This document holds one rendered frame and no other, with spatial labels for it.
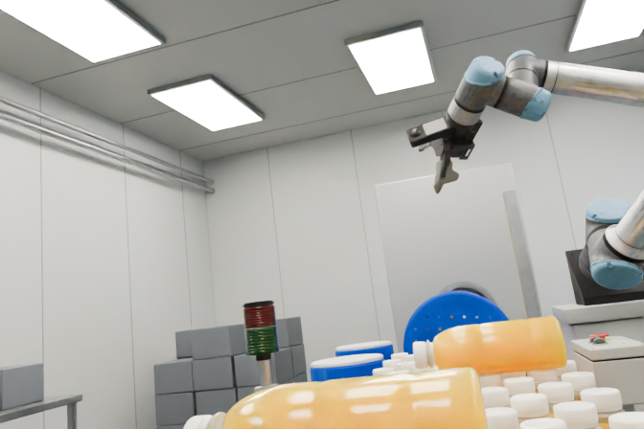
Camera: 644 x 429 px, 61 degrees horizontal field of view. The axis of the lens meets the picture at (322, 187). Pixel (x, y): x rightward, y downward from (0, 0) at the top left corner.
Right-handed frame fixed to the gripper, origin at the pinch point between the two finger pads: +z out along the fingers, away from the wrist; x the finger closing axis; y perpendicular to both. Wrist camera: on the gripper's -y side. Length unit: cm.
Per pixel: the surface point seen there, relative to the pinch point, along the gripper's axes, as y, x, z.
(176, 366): -57, 117, 391
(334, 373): -9, -19, 86
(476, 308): 9.6, -32.2, 15.9
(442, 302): 2.4, -28.2, 18.6
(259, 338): -49, -42, 0
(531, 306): 104, 14, 115
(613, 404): -22, -75, -48
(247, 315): -51, -38, -1
